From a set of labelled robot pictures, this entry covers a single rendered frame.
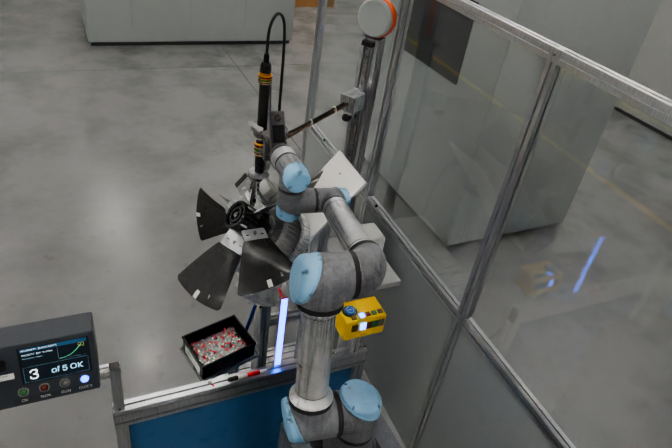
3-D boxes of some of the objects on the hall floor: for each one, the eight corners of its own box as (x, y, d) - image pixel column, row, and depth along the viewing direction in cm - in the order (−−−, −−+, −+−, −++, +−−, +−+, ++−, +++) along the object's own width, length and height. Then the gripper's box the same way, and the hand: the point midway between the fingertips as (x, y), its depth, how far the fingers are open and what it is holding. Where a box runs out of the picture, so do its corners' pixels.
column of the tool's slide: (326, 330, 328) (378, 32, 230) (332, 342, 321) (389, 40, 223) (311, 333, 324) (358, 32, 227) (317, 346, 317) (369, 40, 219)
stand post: (257, 389, 287) (268, 256, 237) (262, 404, 280) (274, 269, 231) (248, 392, 285) (258, 257, 236) (253, 406, 278) (264, 271, 229)
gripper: (257, 172, 164) (239, 139, 180) (303, 167, 170) (282, 136, 186) (259, 147, 160) (240, 116, 175) (306, 143, 165) (284, 113, 181)
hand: (263, 120), depth 178 cm, fingers open, 8 cm apart
